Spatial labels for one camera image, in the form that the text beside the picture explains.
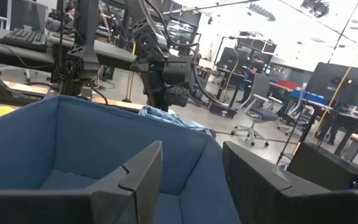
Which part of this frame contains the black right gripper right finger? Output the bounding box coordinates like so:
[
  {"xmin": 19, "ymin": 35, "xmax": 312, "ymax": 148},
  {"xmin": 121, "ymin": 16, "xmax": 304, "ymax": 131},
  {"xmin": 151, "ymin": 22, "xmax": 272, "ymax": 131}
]
[{"xmin": 222, "ymin": 141, "xmax": 292, "ymax": 224}]

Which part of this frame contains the standing person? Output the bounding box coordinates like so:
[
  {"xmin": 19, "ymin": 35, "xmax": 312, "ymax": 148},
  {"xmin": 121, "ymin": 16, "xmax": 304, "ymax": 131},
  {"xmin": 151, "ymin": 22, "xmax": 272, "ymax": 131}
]
[{"xmin": 239, "ymin": 55, "xmax": 265, "ymax": 104}]

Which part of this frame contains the black floor case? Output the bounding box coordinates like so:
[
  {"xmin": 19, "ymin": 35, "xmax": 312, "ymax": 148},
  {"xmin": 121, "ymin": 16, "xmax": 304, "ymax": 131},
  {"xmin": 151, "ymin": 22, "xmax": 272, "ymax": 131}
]
[{"xmin": 208, "ymin": 102, "xmax": 238, "ymax": 119}]

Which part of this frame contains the black box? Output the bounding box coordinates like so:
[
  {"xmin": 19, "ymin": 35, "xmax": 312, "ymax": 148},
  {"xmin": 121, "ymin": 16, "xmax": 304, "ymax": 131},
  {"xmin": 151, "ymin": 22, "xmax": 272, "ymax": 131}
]
[{"xmin": 287, "ymin": 141, "xmax": 358, "ymax": 191}]

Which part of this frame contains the navy fabric storage bin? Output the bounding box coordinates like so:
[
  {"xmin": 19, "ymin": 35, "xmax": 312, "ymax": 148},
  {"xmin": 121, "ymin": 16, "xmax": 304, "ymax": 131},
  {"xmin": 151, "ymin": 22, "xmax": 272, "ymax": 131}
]
[{"xmin": 0, "ymin": 95, "xmax": 242, "ymax": 224}]

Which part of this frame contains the teal patterned cloth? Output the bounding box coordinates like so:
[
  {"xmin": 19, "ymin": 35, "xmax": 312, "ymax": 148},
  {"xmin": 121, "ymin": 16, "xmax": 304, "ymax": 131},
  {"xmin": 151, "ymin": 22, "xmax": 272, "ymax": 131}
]
[{"xmin": 137, "ymin": 105, "xmax": 216, "ymax": 139}]

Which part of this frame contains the seated person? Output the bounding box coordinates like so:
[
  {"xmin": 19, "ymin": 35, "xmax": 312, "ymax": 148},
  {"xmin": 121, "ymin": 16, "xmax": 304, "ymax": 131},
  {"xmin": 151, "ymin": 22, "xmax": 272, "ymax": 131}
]
[{"xmin": 62, "ymin": 5, "xmax": 78, "ymax": 27}]

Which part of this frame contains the large black monitor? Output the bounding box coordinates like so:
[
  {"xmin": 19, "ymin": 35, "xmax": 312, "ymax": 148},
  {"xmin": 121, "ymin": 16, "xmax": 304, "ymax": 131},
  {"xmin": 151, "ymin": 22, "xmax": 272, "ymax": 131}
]
[{"xmin": 305, "ymin": 62, "xmax": 358, "ymax": 108}]

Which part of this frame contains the red storage crate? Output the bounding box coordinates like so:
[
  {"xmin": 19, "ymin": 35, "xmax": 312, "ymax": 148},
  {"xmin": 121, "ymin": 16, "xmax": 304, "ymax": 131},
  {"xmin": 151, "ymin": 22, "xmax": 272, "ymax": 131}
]
[{"xmin": 275, "ymin": 79, "xmax": 301, "ymax": 91}]

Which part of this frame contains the blue storage crate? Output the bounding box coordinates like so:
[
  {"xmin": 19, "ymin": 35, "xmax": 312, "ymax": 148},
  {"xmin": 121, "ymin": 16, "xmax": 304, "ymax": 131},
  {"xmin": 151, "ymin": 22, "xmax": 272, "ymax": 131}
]
[{"xmin": 290, "ymin": 89, "xmax": 329, "ymax": 106}]

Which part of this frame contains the black keyboard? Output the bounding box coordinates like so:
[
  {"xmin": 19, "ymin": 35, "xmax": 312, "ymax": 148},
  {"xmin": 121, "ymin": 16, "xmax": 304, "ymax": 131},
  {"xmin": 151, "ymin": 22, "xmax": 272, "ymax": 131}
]
[{"xmin": 0, "ymin": 28, "xmax": 48, "ymax": 52}]

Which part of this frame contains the yellow hanging hose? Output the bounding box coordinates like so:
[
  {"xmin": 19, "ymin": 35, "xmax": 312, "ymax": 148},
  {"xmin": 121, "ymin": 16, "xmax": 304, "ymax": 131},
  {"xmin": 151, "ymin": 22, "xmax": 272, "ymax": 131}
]
[{"xmin": 122, "ymin": 40, "xmax": 137, "ymax": 103}]

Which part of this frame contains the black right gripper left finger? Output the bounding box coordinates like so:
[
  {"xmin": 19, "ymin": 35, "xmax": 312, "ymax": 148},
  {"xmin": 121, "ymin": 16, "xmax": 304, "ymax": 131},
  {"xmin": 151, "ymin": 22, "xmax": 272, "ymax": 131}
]
[{"xmin": 88, "ymin": 140, "xmax": 163, "ymax": 224}]

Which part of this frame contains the wooden stick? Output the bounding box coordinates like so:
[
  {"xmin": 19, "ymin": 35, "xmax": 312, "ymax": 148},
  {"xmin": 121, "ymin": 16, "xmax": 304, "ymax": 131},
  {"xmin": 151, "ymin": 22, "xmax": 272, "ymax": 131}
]
[{"xmin": 314, "ymin": 65, "xmax": 354, "ymax": 138}]

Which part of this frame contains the dark low desk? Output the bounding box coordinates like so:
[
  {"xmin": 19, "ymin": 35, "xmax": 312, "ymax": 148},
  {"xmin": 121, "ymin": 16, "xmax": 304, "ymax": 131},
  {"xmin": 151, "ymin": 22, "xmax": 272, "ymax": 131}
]
[{"xmin": 0, "ymin": 24, "xmax": 55, "ymax": 67}]

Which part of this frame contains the small black monitor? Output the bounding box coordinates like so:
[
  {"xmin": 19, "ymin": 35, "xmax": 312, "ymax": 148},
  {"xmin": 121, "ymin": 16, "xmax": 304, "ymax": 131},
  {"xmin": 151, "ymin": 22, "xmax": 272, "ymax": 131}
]
[{"xmin": 218, "ymin": 46, "xmax": 245, "ymax": 71}]

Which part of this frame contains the grey desk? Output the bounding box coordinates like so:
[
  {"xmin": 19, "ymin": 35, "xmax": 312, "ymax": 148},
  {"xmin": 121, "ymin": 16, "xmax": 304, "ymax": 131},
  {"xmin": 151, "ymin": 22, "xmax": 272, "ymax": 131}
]
[{"xmin": 47, "ymin": 30, "xmax": 138, "ymax": 72}]

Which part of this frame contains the grey office chair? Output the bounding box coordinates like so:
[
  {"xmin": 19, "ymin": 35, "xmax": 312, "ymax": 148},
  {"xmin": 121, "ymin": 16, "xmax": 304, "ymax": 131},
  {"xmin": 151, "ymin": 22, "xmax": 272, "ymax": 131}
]
[{"xmin": 230, "ymin": 73, "xmax": 283, "ymax": 147}]

